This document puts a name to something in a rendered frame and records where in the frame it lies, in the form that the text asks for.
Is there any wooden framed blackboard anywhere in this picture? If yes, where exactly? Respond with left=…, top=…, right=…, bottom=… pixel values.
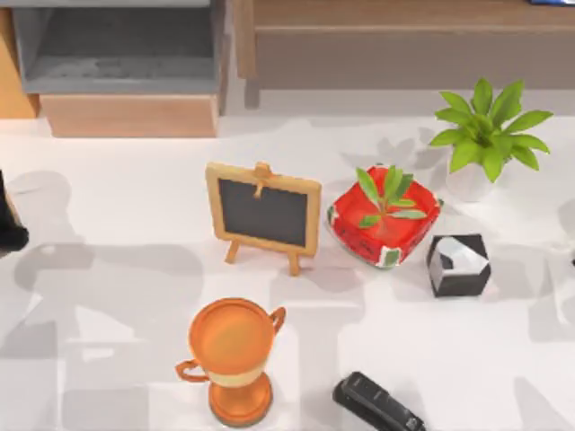
left=205, top=161, right=323, bottom=277

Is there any red plant pot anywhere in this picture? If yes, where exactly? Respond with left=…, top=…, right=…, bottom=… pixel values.
left=326, top=163, right=445, bottom=270

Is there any orange trophy cup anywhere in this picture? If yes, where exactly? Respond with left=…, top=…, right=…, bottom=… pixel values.
left=174, top=298, right=288, bottom=427

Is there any black and white box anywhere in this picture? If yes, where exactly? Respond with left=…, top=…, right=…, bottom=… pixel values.
left=426, top=233, right=492, bottom=298

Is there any pale wooden drawer front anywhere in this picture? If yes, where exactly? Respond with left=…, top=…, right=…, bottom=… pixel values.
left=39, top=92, right=220, bottom=138

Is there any black stapler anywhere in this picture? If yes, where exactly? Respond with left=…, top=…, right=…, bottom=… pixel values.
left=332, top=371, right=427, bottom=431

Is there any wooden shelf unit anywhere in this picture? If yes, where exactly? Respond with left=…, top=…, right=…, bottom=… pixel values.
left=231, top=0, right=575, bottom=109

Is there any white pot green plant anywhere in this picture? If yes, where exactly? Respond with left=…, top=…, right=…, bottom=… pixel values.
left=429, top=78, right=554, bottom=202

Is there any pulled-out wooden drawer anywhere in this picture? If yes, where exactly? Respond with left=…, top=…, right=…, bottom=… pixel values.
left=12, top=0, right=227, bottom=138

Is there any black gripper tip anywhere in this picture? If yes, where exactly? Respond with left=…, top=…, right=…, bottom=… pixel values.
left=0, top=169, right=30, bottom=258

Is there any wooden cupboard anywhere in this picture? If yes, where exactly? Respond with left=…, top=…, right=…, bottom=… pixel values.
left=0, top=7, right=41, bottom=120

